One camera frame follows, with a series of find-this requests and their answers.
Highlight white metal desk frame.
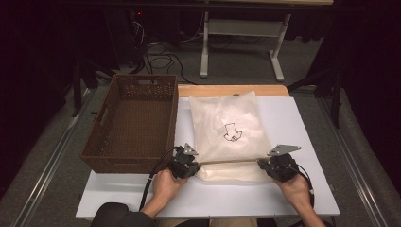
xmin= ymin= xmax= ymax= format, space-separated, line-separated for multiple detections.
xmin=200 ymin=0 xmax=335 ymax=82

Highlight metal floor rail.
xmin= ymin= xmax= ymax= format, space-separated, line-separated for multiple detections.
xmin=315 ymin=97 xmax=391 ymax=227
xmin=12 ymin=91 xmax=93 ymax=227

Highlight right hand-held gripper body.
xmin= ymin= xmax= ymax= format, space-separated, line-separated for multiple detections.
xmin=263 ymin=144 xmax=303 ymax=183

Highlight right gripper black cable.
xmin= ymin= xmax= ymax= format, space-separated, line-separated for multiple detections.
xmin=296 ymin=164 xmax=316 ymax=210

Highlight black device with red light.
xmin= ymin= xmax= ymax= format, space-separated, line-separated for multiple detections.
xmin=127 ymin=9 xmax=149 ymax=20

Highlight black floor cable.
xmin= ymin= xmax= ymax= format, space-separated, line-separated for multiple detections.
xmin=143 ymin=41 xmax=198 ymax=85

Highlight white flat board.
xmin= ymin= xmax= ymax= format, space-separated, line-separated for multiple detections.
xmin=75 ymin=96 xmax=340 ymax=220

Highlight person's left hand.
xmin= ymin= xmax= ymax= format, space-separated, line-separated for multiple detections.
xmin=151 ymin=168 xmax=189 ymax=210

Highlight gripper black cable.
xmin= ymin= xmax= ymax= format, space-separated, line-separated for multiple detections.
xmin=296 ymin=164 xmax=316 ymax=210
xmin=138 ymin=146 xmax=179 ymax=212

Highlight person's right hand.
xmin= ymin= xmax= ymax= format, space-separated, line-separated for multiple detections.
xmin=273 ymin=174 xmax=314 ymax=212

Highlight beige mesh laundry bag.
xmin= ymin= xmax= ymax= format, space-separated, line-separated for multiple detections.
xmin=188 ymin=91 xmax=273 ymax=183

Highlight black metal stand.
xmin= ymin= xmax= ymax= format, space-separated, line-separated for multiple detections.
xmin=71 ymin=60 xmax=116 ymax=118
xmin=287 ymin=67 xmax=343 ymax=130

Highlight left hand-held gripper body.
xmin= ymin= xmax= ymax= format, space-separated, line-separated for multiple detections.
xmin=168 ymin=143 xmax=200 ymax=180

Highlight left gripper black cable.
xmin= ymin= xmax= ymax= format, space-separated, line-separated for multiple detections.
xmin=138 ymin=146 xmax=179 ymax=212

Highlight brown woven basket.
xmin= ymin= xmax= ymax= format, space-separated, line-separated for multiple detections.
xmin=79 ymin=74 xmax=180 ymax=175

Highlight person's beige pants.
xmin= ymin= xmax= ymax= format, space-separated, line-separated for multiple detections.
xmin=155 ymin=218 xmax=259 ymax=227

